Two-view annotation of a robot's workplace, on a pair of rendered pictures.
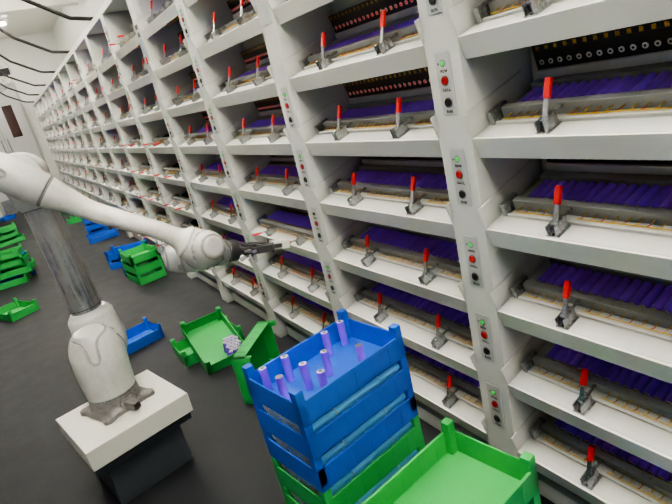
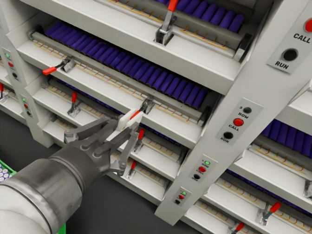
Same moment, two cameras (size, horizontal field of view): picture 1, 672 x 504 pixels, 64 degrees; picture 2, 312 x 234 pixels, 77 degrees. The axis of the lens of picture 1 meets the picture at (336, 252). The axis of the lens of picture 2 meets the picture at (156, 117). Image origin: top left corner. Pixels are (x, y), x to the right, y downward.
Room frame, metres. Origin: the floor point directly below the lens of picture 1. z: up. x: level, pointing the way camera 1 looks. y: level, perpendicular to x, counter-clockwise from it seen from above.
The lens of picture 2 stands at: (1.63, 0.37, 0.91)
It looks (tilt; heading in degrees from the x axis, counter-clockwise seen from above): 45 degrees down; 313
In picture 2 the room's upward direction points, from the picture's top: 17 degrees clockwise
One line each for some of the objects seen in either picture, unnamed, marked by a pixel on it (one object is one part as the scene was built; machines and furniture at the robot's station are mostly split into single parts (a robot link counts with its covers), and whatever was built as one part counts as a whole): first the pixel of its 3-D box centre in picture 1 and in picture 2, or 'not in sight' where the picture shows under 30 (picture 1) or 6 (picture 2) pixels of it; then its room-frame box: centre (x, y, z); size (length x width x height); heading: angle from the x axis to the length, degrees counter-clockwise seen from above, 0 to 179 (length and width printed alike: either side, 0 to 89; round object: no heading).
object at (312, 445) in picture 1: (333, 391); not in sight; (1.05, 0.08, 0.44); 0.30 x 0.20 x 0.08; 127
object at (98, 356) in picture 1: (99, 358); not in sight; (1.58, 0.82, 0.43); 0.18 x 0.16 x 0.22; 18
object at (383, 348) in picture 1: (325, 361); not in sight; (1.05, 0.08, 0.52); 0.30 x 0.20 x 0.08; 127
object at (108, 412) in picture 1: (118, 397); not in sight; (1.55, 0.80, 0.29); 0.22 x 0.18 x 0.06; 49
